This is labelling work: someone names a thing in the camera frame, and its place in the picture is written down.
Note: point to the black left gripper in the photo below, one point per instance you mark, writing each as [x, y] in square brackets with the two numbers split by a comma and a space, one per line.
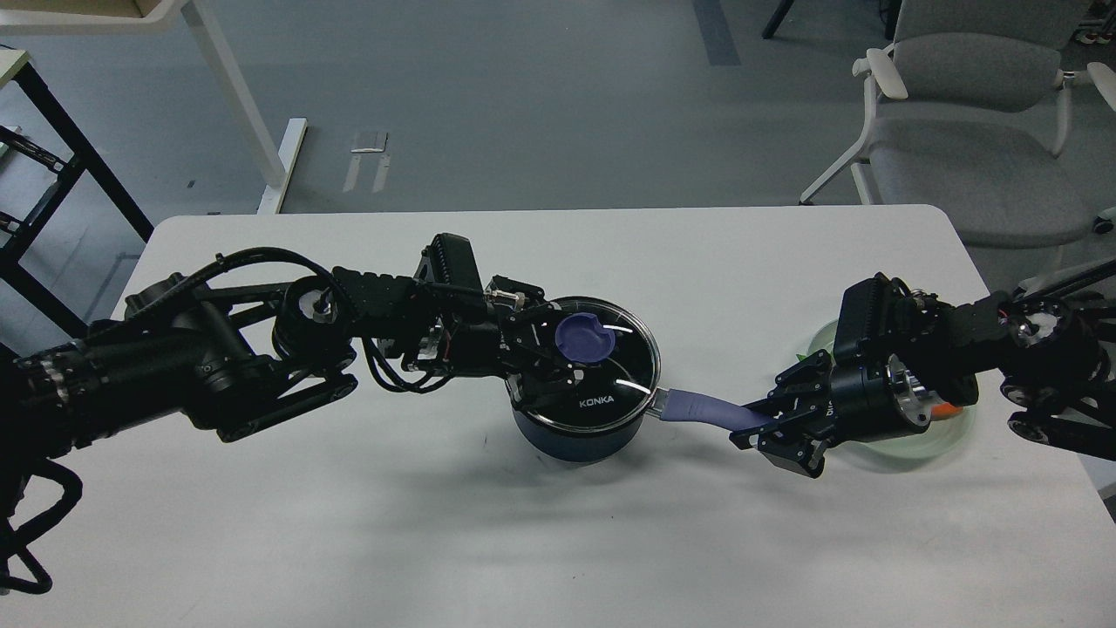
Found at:
[482, 338]

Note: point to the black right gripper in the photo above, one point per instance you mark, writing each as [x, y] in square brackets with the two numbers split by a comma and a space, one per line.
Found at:
[785, 444]

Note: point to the glass pot lid purple knob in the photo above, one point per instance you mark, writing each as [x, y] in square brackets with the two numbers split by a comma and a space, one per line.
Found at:
[623, 365]

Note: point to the dark blue saucepan purple handle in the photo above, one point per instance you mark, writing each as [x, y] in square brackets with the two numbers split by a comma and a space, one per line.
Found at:
[668, 404]

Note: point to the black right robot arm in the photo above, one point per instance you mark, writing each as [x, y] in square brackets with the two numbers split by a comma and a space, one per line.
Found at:
[898, 352]

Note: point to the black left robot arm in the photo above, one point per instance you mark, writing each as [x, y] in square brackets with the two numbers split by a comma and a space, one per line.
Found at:
[256, 338]

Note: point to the pale green plate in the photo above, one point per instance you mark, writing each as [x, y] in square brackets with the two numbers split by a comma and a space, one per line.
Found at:
[948, 425]

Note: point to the orange toy carrot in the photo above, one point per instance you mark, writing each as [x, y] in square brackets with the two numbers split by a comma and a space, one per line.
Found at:
[883, 386]

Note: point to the grey office chair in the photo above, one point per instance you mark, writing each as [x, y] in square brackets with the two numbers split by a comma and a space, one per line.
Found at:
[968, 109]

